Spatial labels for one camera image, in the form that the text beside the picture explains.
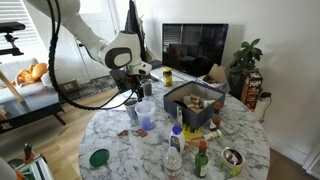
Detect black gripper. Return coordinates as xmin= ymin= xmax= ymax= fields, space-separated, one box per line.
xmin=124 ymin=73 xmax=146 ymax=103

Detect clear plastic jar blue base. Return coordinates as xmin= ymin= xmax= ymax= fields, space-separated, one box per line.
xmin=134 ymin=99 xmax=157 ymax=132

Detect brown snack packets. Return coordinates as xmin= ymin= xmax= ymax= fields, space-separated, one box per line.
xmin=182 ymin=94 xmax=204 ymax=113

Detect green round jar lid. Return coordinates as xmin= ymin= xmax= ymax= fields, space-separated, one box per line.
xmin=89 ymin=148 xmax=110 ymax=168

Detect clear cup with dark liquid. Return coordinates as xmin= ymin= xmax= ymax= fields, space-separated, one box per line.
xmin=139 ymin=78 xmax=154 ymax=98

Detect silver blue tin can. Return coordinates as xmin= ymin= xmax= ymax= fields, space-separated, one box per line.
xmin=123 ymin=98 xmax=139 ymax=120

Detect yellow-lidded vitamin bottle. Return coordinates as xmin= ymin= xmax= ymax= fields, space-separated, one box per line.
xmin=162 ymin=67 xmax=173 ymax=88

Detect navy blue open box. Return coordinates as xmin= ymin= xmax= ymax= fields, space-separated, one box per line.
xmin=162 ymin=80 xmax=227 ymax=130

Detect dark patterned rug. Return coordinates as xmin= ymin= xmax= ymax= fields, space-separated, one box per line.
xmin=78 ymin=74 xmax=118 ymax=98

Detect small green white pouch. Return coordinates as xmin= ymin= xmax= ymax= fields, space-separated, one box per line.
xmin=175 ymin=105 xmax=184 ymax=127

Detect white bottle blue cap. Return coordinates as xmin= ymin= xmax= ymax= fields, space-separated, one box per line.
xmin=168 ymin=124 xmax=186 ymax=154

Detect small white cup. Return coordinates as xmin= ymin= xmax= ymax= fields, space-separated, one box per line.
xmin=202 ymin=99 xmax=216 ymax=108

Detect black flat screen television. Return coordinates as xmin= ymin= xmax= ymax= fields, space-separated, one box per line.
xmin=161 ymin=22 xmax=230 ymax=78

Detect black folded stand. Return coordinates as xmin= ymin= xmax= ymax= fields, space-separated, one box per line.
xmin=124 ymin=0 xmax=148 ymax=63

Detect clear plastic water bottle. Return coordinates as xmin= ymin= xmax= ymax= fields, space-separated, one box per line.
xmin=163 ymin=146 xmax=184 ymax=180

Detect open brown cardboard box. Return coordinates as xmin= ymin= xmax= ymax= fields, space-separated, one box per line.
xmin=201 ymin=63 xmax=228 ymax=88

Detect red-capped hot sauce bottle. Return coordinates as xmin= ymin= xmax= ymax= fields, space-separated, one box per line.
xmin=209 ymin=101 xmax=222 ymax=132

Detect small cream bottle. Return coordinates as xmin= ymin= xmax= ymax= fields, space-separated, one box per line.
xmin=203 ymin=129 xmax=223 ymax=142

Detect green glass bottle red cap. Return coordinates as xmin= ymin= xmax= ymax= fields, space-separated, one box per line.
xmin=194 ymin=140 xmax=210 ymax=179

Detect dark plant pot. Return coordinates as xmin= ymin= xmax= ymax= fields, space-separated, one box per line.
xmin=228 ymin=72 xmax=249 ymax=99

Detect orange stuffed toy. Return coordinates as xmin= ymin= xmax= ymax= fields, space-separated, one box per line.
xmin=14 ymin=62 xmax=49 ymax=87

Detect green leafy house plant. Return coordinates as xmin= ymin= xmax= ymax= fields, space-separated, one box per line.
xmin=229 ymin=38 xmax=264 ymax=77

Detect orange game box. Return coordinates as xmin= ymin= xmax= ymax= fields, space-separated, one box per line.
xmin=240 ymin=70 xmax=264 ymax=113

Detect open green tin can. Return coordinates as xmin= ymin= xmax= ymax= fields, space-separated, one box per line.
xmin=220 ymin=146 xmax=246 ymax=177

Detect grey sofa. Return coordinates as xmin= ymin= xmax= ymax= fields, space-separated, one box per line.
xmin=0 ymin=57 xmax=68 ymax=134

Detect white appliance with black top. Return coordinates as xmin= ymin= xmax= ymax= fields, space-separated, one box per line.
xmin=254 ymin=92 xmax=273 ymax=123

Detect green white striped box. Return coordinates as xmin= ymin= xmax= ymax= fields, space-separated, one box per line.
xmin=18 ymin=154 xmax=54 ymax=180

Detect white window blinds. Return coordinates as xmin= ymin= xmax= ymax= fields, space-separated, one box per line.
xmin=0 ymin=0 xmax=38 ymax=51

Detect white floor vent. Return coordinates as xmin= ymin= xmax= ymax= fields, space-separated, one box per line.
xmin=306 ymin=151 xmax=320 ymax=179

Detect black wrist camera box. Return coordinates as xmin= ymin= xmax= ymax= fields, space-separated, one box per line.
xmin=109 ymin=68 xmax=129 ymax=92

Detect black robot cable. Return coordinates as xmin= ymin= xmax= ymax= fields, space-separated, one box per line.
xmin=46 ymin=0 xmax=135 ymax=111

